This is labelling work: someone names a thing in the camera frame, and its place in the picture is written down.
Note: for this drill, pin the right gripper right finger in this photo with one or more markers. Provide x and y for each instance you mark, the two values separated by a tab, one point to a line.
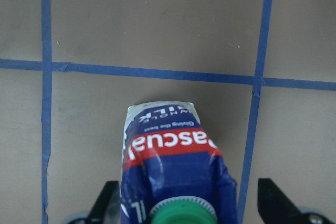
275	207

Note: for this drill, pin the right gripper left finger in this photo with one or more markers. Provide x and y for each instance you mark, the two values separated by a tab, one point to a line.
106	208

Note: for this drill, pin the blue white milk carton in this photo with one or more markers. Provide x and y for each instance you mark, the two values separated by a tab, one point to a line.
172	172

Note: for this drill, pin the brown paper table cover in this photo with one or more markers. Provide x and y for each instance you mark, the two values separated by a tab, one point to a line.
261	74

